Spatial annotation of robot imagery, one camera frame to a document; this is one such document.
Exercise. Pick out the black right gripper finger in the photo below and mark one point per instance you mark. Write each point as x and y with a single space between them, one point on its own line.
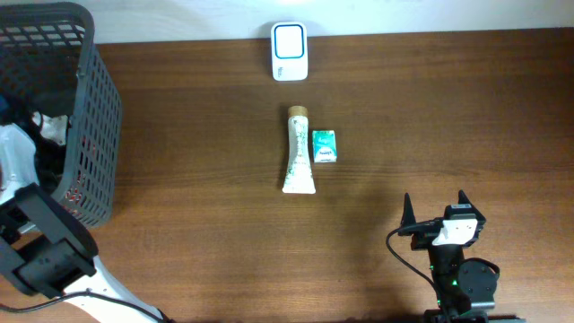
408 218
471 209

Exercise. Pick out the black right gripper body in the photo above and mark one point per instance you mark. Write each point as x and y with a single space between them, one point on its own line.
421 228

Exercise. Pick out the green white tissue pack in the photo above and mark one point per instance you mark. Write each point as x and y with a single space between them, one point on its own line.
324 146

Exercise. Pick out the white bamboo print tube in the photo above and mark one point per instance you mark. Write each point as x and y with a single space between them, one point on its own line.
298 177

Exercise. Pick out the red orange chocolate bar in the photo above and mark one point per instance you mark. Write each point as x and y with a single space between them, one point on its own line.
81 178

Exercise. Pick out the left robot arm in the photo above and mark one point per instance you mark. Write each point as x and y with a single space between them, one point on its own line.
44 249

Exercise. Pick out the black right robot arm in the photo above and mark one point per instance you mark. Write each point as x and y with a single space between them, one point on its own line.
464 287

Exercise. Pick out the white barcode scanner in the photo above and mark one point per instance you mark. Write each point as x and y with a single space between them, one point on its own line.
290 52

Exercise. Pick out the dark grey plastic basket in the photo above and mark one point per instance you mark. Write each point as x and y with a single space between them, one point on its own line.
48 47

